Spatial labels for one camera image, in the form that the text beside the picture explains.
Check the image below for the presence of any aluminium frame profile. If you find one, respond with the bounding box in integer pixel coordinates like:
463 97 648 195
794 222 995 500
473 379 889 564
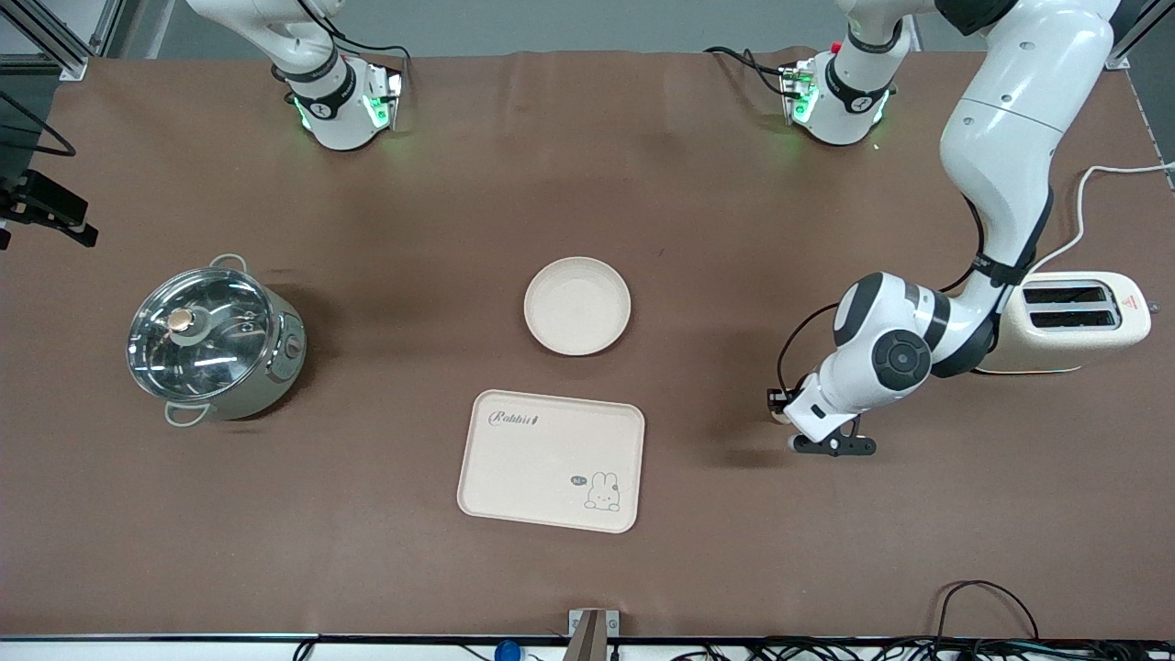
1106 0 1175 73
0 0 127 82

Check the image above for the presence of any cream rabbit print tray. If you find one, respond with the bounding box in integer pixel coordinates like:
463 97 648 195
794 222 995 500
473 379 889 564
457 389 646 534

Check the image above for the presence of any pale green electric pot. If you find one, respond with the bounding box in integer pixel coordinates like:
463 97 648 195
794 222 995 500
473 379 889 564
126 254 308 428

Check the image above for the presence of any glass pot lid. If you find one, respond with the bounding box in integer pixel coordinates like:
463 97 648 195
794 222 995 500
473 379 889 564
127 267 274 405

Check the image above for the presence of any cream round plate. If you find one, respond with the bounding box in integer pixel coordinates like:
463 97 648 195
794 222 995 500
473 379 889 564
523 256 632 357

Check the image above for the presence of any cream two-slot toaster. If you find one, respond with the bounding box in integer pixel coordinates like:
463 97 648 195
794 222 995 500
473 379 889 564
973 271 1152 375

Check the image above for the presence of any black looped cable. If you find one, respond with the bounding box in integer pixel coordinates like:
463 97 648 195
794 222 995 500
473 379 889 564
934 579 1040 644

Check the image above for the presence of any black left arm base cable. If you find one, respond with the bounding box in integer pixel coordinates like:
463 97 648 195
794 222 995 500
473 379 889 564
704 45 792 96

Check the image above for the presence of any white toaster cable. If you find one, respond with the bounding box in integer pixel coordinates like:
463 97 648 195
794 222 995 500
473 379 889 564
1028 162 1175 274

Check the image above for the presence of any black arm base cable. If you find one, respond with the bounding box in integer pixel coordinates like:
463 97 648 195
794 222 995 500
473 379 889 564
704 45 792 96
292 0 411 65

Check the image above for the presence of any brown table cover sheet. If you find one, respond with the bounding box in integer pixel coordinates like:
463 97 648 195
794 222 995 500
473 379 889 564
0 48 1175 641

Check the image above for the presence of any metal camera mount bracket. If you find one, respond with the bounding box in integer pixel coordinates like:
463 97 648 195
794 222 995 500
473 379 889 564
567 609 619 661

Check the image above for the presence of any black cable bundle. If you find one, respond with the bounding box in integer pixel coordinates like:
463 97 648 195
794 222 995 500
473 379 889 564
675 636 1175 661

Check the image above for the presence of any black right arm base cable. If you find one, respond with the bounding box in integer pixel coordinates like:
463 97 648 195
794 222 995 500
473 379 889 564
292 0 411 65

